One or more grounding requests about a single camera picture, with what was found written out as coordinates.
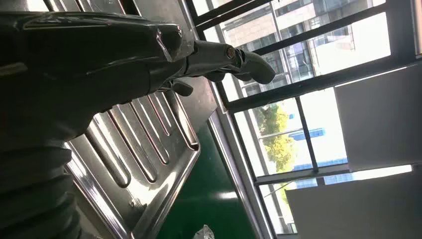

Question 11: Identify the green tree outside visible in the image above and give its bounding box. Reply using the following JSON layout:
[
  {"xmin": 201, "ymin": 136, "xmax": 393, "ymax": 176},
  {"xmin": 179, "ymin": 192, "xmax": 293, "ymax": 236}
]
[{"xmin": 252, "ymin": 104, "xmax": 298, "ymax": 174}]

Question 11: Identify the green conveyor belt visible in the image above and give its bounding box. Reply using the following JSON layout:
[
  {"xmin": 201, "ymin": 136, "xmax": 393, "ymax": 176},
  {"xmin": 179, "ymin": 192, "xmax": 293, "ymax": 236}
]
[{"xmin": 156, "ymin": 123, "xmax": 258, "ymax": 239}]

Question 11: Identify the white panel board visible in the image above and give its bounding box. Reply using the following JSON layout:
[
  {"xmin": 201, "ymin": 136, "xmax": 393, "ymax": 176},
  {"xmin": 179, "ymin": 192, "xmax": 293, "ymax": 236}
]
[
  {"xmin": 285, "ymin": 171, "xmax": 422, "ymax": 239},
  {"xmin": 333, "ymin": 62, "xmax": 422, "ymax": 173}
]

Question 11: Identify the silver conveyor side rail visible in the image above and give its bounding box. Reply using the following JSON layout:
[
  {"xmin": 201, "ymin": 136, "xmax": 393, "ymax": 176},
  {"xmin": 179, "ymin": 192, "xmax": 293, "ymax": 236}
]
[{"xmin": 178, "ymin": 0, "xmax": 278, "ymax": 239}]

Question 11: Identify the ribbed grey left arm sleeve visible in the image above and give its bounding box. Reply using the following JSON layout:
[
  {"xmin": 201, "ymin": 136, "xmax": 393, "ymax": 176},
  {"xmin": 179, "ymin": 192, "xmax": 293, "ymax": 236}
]
[{"xmin": 0, "ymin": 141, "xmax": 82, "ymax": 239}]

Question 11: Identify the black window frame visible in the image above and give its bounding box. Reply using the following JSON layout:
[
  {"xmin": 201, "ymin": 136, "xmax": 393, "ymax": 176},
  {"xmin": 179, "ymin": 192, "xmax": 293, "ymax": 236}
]
[{"xmin": 184, "ymin": 0, "xmax": 422, "ymax": 239}]

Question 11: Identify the grey plastic-wrapped package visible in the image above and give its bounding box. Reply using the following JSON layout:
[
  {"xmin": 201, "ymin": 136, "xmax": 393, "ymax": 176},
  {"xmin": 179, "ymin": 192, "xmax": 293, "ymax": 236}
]
[{"xmin": 193, "ymin": 225, "xmax": 215, "ymax": 239}]

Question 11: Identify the ribbed stainless steel tray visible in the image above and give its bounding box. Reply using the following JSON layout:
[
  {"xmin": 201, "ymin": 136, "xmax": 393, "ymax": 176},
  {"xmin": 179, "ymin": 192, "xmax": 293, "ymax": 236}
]
[{"xmin": 26, "ymin": 0, "xmax": 202, "ymax": 239}]

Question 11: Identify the high-rise building outside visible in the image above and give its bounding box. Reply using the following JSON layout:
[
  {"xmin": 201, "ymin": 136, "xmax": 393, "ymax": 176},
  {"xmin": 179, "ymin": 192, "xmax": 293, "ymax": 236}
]
[{"xmin": 211, "ymin": 0, "xmax": 387, "ymax": 96}]

